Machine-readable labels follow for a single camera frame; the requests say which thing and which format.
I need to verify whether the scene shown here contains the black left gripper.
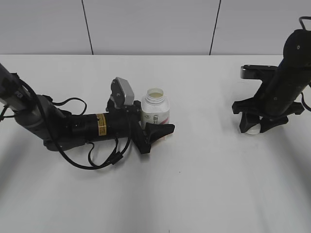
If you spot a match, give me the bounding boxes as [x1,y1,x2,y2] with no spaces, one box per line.
[87,100,175,154]

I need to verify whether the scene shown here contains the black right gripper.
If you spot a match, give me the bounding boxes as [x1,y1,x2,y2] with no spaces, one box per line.
[232,29,311,133]

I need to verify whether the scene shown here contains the white screw bottle cap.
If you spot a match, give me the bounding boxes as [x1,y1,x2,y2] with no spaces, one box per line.
[245,124,261,135]

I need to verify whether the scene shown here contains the white yili changqing yogurt bottle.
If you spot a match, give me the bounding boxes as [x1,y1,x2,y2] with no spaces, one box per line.
[141,88,170,129]

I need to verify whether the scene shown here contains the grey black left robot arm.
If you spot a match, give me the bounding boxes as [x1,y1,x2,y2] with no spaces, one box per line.
[0,66,175,154]

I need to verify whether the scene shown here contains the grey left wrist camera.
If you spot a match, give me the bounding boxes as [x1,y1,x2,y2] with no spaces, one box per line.
[110,77,135,109]

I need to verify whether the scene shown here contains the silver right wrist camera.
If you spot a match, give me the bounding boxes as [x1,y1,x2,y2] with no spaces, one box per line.
[241,65,277,81]

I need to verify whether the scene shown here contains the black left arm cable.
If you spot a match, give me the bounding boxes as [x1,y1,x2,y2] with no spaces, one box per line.
[0,80,132,170]

